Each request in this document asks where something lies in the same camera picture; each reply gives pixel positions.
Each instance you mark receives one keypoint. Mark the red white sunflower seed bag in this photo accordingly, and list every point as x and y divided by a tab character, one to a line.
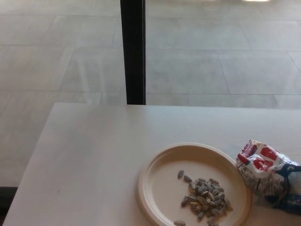
258	169

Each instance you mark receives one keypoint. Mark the black vertical window frame post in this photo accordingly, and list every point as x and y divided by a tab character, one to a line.
133	51

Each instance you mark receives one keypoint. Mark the pile of grey sunflower seeds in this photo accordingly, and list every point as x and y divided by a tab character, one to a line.
207	197

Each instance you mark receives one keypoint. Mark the round beige paper plate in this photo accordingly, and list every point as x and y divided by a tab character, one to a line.
164	188

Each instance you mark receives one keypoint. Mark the grey sunflower seed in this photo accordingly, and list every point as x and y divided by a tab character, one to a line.
187	179
211	220
180	173

